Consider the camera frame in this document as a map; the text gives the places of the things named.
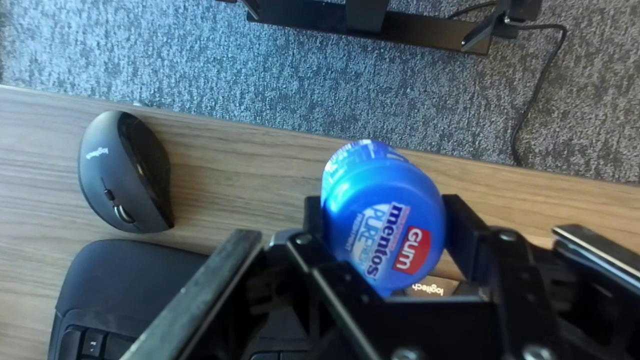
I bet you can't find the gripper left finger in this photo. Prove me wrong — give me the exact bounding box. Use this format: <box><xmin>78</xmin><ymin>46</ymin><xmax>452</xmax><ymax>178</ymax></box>
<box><xmin>121</xmin><ymin>229</ymin><xmax>262</xmax><ymax>360</ymax></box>

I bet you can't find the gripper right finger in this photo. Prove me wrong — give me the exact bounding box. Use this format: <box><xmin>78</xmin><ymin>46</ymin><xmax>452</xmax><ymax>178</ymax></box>
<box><xmin>444</xmin><ymin>193</ymin><xmax>566</xmax><ymax>360</ymax></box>

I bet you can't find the blue gum bottle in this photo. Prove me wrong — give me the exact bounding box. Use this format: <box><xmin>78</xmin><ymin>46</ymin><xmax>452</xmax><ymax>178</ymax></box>
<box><xmin>321</xmin><ymin>140</ymin><xmax>446</xmax><ymax>296</ymax></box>

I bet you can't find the black ergonomic keyboard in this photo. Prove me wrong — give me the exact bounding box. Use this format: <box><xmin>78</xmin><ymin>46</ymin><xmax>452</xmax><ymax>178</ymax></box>
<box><xmin>48</xmin><ymin>240</ymin><xmax>206</xmax><ymax>360</ymax></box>

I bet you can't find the black computer mouse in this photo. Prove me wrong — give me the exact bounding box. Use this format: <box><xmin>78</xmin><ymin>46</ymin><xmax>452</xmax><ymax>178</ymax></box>
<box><xmin>78</xmin><ymin>110</ymin><xmax>175</xmax><ymax>234</ymax></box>

